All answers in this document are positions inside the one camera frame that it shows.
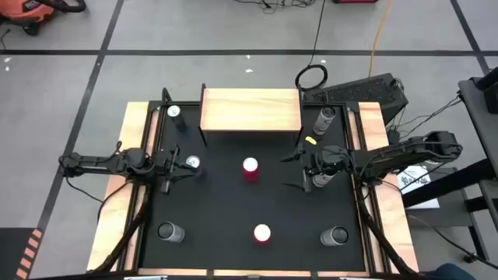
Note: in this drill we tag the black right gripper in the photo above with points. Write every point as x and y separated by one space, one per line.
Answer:
328 157

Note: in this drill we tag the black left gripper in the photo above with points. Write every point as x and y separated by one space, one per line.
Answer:
167 171

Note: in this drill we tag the teal white slim can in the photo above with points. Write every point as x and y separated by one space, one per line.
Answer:
193 161

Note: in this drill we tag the Celsius Peach Vibe can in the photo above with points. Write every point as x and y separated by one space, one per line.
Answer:
322 179

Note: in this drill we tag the red Coca-Cola can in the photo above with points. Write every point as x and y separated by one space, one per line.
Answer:
250 169
261 233

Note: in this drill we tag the white slim Celsius can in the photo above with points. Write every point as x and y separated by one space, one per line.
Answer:
171 232
334 236

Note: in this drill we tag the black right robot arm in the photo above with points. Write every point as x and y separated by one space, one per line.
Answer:
404 149

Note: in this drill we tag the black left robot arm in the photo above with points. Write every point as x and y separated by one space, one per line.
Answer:
97 163

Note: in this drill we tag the wooden shelf black legs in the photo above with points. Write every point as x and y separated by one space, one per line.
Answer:
249 110

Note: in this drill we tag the yellow label tag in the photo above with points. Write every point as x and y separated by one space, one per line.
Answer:
310 140

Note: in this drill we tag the white yellow Celsius can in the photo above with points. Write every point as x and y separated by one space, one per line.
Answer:
323 120

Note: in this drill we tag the dark blue slim can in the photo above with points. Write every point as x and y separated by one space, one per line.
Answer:
175 114

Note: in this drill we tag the black table mat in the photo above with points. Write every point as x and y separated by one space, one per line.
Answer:
233 210

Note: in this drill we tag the black power adapter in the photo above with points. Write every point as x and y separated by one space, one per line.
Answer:
393 137

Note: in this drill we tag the white printed paper sheet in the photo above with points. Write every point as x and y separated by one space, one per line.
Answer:
416 186

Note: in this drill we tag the black metal stand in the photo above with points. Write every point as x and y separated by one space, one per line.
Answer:
447 186

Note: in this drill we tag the black mat orange stripes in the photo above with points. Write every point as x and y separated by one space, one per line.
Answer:
15 253

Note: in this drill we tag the dark blue rounded object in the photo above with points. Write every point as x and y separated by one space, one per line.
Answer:
451 273

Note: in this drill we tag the orange shop vacuum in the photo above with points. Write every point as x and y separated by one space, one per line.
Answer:
23 11

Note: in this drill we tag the black aluminium table frame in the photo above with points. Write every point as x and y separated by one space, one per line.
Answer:
186 103

